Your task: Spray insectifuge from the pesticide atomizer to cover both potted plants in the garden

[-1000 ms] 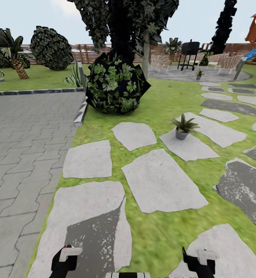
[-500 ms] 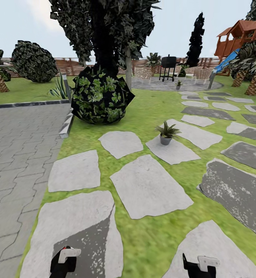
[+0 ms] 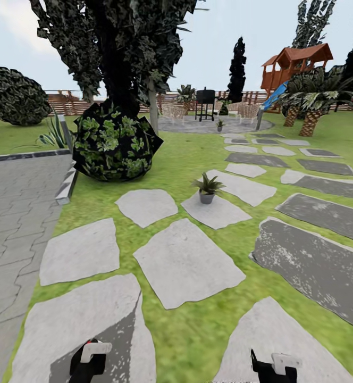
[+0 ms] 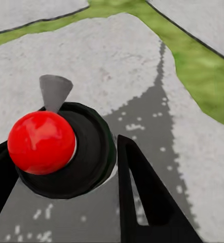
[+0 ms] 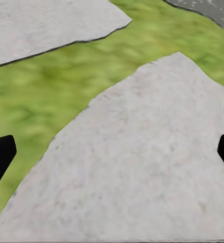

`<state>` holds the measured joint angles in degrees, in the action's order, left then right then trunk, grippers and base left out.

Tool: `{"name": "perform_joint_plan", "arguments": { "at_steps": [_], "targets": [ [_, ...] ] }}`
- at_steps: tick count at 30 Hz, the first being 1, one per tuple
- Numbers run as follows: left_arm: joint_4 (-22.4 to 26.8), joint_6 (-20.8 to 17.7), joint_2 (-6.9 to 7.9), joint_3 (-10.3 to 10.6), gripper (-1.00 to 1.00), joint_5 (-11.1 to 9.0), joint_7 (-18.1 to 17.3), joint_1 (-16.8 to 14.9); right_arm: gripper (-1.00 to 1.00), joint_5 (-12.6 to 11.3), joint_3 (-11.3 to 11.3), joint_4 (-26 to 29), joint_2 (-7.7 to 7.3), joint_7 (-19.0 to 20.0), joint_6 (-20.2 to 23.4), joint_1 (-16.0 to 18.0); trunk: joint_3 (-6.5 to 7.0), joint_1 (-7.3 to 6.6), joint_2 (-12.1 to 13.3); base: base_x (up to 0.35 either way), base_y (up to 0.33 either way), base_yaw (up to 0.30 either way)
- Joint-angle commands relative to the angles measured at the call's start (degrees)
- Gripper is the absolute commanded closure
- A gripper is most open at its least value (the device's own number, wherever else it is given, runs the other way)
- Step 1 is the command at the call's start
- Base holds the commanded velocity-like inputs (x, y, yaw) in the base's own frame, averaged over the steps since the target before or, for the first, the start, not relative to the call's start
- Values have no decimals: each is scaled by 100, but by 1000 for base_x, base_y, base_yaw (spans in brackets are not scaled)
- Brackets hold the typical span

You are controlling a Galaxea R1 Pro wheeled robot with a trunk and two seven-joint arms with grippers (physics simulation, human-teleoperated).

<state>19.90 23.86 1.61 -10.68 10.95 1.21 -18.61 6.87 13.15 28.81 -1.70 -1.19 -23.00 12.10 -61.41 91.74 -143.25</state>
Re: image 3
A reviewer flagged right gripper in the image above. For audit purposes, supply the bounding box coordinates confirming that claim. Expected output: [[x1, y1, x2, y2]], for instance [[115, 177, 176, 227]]
[[251, 349, 297, 383]]

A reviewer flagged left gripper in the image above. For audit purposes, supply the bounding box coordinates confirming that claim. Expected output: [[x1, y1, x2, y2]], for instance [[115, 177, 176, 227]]
[[70, 344, 106, 383]]

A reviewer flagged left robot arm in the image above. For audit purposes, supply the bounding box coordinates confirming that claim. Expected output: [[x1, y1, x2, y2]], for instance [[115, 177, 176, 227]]
[[69, 342, 112, 383]]

